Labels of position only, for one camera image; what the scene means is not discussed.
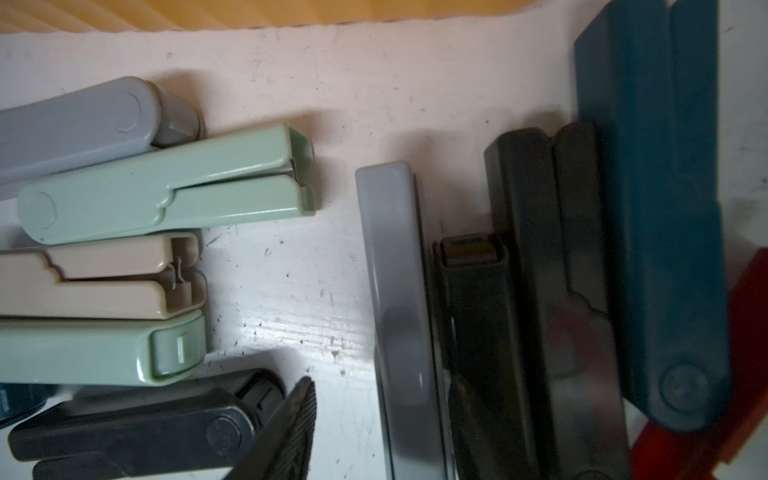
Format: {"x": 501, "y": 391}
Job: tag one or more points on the mint green pliers upper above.
{"x": 242, "y": 177}

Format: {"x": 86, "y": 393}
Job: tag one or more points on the dark teal pliers right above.
{"x": 647, "y": 77}

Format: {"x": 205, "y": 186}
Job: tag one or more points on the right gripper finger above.
{"x": 283, "y": 447}

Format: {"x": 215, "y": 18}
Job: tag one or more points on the grey pruning pliers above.
{"x": 120, "y": 118}
{"x": 404, "y": 354}

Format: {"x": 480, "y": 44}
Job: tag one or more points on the mint green pliers lower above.
{"x": 102, "y": 352}

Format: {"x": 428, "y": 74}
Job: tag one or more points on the black pliers bottom centre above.
{"x": 199, "y": 424}

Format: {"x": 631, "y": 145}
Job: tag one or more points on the mint green pliers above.
{"x": 102, "y": 352}
{"x": 242, "y": 177}

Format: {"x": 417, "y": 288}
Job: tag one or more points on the black pliers right pair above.
{"x": 488, "y": 399}

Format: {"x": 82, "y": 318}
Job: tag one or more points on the beige pruning pliers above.
{"x": 145, "y": 277}

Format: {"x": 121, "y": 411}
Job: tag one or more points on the dark teal pliers bottom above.
{"x": 20, "y": 401}

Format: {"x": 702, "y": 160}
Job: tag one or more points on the dark teal pliers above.
{"x": 647, "y": 77}
{"x": 20, "y": 401}

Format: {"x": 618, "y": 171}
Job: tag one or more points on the yellow plastic storage box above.
{"x": 117, "y": 16}

